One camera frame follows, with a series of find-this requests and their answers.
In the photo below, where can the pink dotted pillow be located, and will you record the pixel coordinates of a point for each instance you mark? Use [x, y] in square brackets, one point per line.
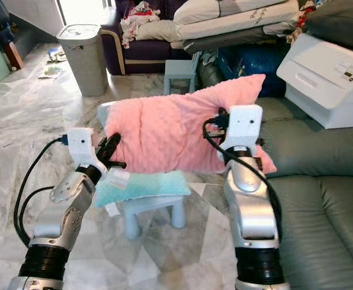
[164, 130]

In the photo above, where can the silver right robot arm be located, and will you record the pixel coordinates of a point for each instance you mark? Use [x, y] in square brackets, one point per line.
[252, 211]

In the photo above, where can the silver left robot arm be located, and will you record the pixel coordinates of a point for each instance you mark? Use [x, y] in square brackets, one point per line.
[55, 220]

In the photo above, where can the teal pillow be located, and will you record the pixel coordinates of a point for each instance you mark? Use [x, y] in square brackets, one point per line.
[152, 186]

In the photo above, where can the cream pillow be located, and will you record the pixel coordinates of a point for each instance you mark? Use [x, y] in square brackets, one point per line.
[158, 30]

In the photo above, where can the green leather sofa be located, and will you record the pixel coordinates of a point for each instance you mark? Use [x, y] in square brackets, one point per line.
[327, 199]

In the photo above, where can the light blue child chair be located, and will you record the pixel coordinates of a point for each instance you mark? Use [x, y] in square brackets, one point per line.
[152, 208]

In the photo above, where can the blue bag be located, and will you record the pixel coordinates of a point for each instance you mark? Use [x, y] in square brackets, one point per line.
[249, 63]

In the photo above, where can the grey trash bin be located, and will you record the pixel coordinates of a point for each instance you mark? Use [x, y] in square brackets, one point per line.
[84, 60]

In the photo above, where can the dark purple armchair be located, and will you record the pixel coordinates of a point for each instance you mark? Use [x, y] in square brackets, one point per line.
[143, 57]

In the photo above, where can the stacked beige grey bedding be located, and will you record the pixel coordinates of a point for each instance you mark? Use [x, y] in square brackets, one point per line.
[234, 21]

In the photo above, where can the scattered papers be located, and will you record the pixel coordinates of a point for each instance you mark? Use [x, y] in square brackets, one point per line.
[54, 60]

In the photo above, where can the white plastic appliance box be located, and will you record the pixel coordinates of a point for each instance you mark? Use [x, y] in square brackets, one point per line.
[321, 78]

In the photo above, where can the dark grey cushion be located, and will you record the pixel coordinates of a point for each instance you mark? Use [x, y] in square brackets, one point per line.
[340, 24]

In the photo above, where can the dark hanging clothing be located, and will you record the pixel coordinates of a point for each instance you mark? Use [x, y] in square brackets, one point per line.
[1, 21]

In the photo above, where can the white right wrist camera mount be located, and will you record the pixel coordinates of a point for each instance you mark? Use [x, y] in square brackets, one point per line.
[244, 124]

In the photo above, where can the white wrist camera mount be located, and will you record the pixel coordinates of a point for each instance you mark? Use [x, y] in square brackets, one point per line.
[244, 124]
[83, 148]

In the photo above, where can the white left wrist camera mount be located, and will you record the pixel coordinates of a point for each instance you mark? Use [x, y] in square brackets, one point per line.
[83, 148]

